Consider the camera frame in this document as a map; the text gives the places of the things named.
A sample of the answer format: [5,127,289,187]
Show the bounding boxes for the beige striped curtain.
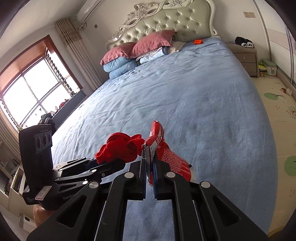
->
[55,18,103,91]

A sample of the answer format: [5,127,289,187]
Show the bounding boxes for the light blue folded quilt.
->
[103,57,138,79]

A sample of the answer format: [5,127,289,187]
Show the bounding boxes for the tufted green headboard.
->
[106,1,220,50]

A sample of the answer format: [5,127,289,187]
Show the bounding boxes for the left pink pillow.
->
[100,42,136,65]

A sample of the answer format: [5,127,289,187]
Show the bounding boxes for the grey bedside table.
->
[226,43,259,77]

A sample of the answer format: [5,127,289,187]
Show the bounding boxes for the right pink pillow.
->
[130,30,176,59]

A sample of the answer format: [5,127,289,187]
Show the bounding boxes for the patterned blue white pillow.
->
[135,41,186,64]

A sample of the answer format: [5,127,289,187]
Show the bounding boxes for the white sliding wardrobe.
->
[254,1,295,86]

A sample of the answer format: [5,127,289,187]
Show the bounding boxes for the black white clothes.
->
[235,37,254,48]

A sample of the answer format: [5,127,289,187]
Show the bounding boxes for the red sock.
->
[95,133,144,164]

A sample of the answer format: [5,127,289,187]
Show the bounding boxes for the red white plastic wrapper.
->
[142,120,197,186]

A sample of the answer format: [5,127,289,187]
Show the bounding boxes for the white air conditioner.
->
[76,0,103,23]

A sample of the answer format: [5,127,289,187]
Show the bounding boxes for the small white cup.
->
[286,88,292,96]

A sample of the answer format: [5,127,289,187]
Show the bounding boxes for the blue bed sheet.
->
[51,38,278,232]

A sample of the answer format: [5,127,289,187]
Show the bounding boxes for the person's left hand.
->
[33,204,56,227]

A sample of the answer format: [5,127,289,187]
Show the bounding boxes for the green white storage box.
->
[262,59,277,76]

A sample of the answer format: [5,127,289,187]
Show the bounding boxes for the cartoon tree play mat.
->
[252,76,296,236]

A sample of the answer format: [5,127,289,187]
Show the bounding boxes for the small orange object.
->
[193,39,203,45]

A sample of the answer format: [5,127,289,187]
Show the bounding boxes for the window with wooden frame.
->
[1,36,86,131]

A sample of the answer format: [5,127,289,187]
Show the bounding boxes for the pink pillow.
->
[130,30,176,59]
[100,42,136,65]

